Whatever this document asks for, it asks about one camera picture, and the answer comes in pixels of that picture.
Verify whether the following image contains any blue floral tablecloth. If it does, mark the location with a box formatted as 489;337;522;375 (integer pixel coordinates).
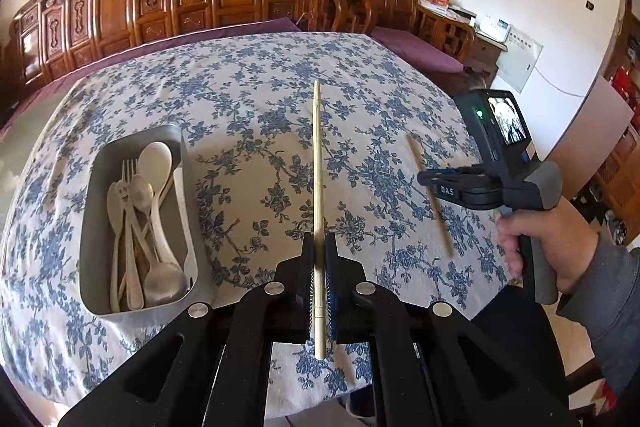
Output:
0;31;518;418

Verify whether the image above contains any white chopstick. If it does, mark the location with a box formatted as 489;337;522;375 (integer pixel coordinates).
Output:
170;167;197;290

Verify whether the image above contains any white wall panel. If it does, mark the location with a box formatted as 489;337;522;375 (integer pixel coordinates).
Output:
495;24;544;94

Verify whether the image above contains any white cable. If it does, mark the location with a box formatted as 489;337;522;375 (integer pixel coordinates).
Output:
535;67;588;98

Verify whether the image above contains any red object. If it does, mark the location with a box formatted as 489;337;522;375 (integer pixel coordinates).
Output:
612;66;640;118

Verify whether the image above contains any grey broom head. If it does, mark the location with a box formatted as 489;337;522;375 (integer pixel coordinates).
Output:
465;71;493;95

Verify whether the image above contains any long purple seat cushion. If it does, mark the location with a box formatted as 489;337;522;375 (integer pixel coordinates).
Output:
0;18;303;128

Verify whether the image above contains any metal tray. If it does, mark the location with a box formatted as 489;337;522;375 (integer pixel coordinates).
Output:
79;123;201;323

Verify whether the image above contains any wooden side cabinet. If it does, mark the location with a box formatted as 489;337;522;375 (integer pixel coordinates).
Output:
470;32;508;72

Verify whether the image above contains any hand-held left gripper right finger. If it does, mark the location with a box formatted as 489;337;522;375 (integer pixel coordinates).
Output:
324;232;583;427

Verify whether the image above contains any brown board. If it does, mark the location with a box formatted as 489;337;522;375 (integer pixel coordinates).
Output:
542;77;633;200

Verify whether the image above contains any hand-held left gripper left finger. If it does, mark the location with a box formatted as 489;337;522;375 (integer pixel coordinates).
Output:
57;232;321;427

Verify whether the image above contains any metal spoon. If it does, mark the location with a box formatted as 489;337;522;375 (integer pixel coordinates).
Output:
135;217;190;306

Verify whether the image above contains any person's right hand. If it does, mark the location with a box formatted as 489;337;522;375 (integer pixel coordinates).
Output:
496;196;601;296

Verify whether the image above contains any person's right forearm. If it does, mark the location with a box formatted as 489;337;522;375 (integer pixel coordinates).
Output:
555;232;640;403

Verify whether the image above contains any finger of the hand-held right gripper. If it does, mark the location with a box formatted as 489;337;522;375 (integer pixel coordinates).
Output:
417;167;489;186

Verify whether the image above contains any large white serving spoon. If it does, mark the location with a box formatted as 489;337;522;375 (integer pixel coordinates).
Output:
136;141;188;278

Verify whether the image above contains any white box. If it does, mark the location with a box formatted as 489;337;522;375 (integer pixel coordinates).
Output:
477;13;512;42

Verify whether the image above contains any beige smiley-face spoon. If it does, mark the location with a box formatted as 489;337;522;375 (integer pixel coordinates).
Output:
106;180;132;314

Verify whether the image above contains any short purple seat cushion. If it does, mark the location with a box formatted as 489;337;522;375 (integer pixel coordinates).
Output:
372;27;465;74

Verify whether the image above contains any bamboo chopstick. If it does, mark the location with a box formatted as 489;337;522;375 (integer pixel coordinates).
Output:
406;135;456;259
311;80;328;361

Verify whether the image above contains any metal fork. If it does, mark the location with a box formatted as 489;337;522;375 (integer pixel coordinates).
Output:
121;158;146;310

